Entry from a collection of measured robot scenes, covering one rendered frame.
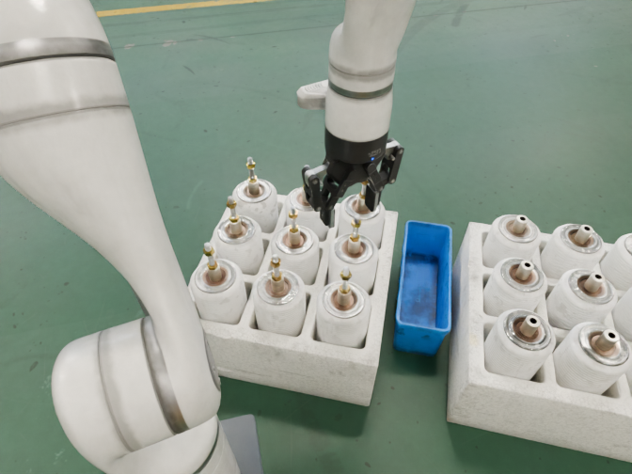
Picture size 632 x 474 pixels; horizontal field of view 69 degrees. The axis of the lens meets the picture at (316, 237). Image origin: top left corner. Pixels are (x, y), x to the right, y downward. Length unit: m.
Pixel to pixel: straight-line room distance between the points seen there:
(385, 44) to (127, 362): 0.35
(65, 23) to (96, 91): 0.04
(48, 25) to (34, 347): 0.97
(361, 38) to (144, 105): 1.45
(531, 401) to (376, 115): 0.58
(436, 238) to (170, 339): 0.91
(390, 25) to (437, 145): 1.15
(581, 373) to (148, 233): 0.73
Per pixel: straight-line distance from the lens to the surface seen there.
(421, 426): 1.00
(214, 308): 0.85
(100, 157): 0.31
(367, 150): 0.53
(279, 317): 0.82
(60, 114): 0.31
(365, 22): 0.45
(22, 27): 0.32
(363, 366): 0.84
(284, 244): 0.88
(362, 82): 0.48
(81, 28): 0.33
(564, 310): 0.95
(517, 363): 0.85
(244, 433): 0.66
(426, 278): 1.17
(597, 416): 0.94
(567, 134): 1.80
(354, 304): 0.80
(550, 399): 0.89
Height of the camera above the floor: 0.92
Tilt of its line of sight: 48 degrees down
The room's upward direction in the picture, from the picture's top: straight up
